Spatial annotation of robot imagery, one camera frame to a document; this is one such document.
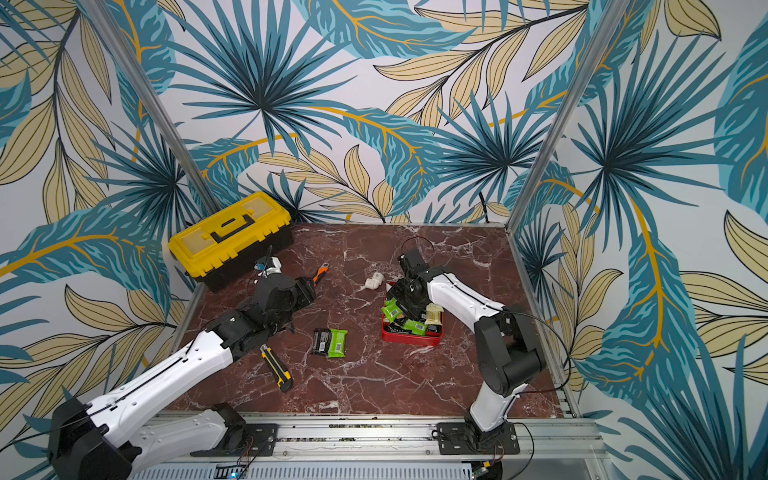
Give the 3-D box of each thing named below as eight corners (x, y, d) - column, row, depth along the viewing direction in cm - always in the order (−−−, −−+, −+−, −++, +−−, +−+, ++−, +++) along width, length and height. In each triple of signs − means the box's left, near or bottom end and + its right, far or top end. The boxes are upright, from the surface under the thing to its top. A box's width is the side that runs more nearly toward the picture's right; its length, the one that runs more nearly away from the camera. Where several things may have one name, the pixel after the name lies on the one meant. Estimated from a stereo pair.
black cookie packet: (311, 355, 89) (309, 352, 87) (314, 331, 94) (313, 328, 92) (328, 355, 89) (327, 352, 88) (331, 331, 94) (330, 328, 92)
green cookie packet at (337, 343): (328, 357, 89) (327, 354, 87) (331, 331, 94) (330, 328, 92) (345, 357, 89) (344, 355, 87) (347, 331, 94) (347, 328, 92)
